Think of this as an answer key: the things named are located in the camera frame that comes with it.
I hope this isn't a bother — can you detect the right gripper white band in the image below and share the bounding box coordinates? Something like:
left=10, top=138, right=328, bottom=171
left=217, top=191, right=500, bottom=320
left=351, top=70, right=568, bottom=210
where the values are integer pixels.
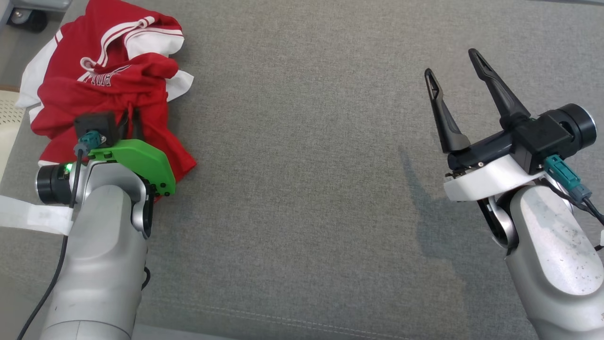
left=425, top=49, right=597, bottom=201

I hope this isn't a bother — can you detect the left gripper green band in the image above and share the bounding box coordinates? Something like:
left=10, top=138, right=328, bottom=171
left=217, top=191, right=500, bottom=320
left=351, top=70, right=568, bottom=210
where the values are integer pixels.
left=37, top=109, right=176, bottom=204

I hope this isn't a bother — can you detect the red shorts white trim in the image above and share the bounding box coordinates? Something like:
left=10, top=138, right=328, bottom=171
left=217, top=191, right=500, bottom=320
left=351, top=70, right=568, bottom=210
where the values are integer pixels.
left=30, top=53, right=197, bottom=201

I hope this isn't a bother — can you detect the beige perforated laundry basket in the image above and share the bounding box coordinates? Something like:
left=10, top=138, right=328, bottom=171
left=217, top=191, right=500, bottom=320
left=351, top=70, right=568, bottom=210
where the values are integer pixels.
left=0, top=90, right=24, bottom=182

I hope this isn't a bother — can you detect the white paper tag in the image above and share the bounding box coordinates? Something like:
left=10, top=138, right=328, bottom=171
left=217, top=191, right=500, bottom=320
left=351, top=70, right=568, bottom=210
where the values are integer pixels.
left=0, top=195, right=75, bottom=236

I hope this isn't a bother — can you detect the black caster wheel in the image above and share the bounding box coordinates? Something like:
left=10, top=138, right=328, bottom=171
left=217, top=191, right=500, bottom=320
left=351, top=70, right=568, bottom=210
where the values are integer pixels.
left=8, top=8, right=48, bottom=34

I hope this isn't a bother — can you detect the grey furniture base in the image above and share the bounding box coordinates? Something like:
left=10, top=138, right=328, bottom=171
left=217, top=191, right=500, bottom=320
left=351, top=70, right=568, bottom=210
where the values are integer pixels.
left=0, top=0, right=71, bottom=14

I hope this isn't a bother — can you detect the grey fabric sofa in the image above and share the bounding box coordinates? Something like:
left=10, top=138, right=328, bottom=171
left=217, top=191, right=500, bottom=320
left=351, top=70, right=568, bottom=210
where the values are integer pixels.
left=0, top=0, right=604, bottom=340

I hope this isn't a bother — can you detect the black cable teal plug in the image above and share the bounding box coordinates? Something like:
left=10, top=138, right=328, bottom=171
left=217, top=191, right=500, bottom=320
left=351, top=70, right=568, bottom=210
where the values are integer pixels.
left=544, top=155, right=604, bottom=225
left=17, top=132, right=105, bottom=340

